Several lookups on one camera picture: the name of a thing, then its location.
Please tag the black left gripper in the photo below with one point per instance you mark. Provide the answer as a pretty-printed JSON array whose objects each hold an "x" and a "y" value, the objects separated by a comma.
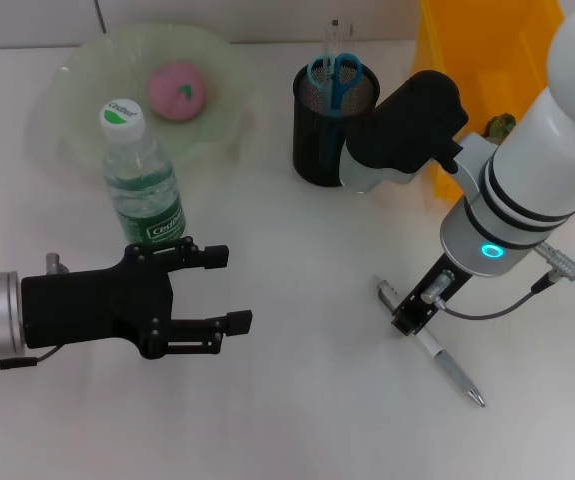
[{"x": 92, "y": 305}]

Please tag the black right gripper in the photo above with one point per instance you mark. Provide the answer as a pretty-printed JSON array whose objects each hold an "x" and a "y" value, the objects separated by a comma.
[{"x": 414, "y": 310}]

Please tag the silver white pen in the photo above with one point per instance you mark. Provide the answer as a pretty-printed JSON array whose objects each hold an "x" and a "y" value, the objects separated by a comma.
[{"x": 454, "y": 372}]

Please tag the clear water bottle green label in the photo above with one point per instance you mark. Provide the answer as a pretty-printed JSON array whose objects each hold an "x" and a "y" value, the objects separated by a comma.
[{"x": 142, "y": 190}]

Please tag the pink peach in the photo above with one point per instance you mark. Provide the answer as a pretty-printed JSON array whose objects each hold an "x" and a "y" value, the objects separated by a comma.
[{"x": 172, "y": 92}]

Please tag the green plastic wrapper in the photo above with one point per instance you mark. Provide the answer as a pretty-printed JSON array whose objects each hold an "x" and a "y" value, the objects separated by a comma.
[{"x": 502, "y": 125}]

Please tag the blue scissors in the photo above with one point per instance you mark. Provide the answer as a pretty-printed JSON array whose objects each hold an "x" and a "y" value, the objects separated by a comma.
[{"x": 337, "y": 90}]

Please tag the clear plastic ruler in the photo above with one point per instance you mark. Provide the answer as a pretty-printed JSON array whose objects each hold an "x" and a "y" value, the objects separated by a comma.
[{"x": 334, "y": 35}]

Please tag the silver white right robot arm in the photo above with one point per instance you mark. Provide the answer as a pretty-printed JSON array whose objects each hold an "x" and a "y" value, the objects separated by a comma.
[{"x": 542, "y": 150}]

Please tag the black mesh pen holder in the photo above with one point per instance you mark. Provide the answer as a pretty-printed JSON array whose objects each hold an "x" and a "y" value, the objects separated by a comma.
[{"x": 317, "y": 145}]

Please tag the green glass fruit plate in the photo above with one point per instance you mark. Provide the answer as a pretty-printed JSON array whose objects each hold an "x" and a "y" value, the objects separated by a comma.
[{"x": 217, "y": 110}]

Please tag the yellow plastic bin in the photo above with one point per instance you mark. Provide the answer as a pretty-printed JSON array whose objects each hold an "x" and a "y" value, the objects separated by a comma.
[{"x": 507, "y": 50}]

